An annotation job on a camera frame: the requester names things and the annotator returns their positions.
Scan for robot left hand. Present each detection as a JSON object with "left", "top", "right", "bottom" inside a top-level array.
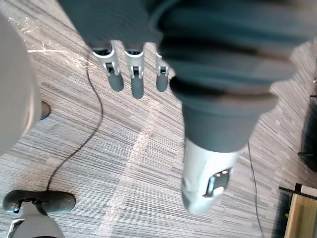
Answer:
[{"left": 56, "top": 0, "right": 317, "bottom": 215}]

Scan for black furniture base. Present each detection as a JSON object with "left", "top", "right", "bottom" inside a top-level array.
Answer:
[{"left": 297, "top": 93, "right": 317, "bottom": 172}]

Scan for dark robot foot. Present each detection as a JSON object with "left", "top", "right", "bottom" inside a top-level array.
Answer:
[
  {"left": 2, "top": 189, "right": 76, "bottom": 215},
  {"left": 39, "top": 101, "right": 52, "bottom": 121}
]

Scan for thin black floor cable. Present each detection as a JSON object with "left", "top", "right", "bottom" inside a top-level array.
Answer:
[{"left": 247, "top": 143, "right": 264, "bottom": 238}]

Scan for light wooden frame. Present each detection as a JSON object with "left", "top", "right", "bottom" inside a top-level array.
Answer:
[{"left": 278, "top": 182, "right": 317, "bottom": 238}]

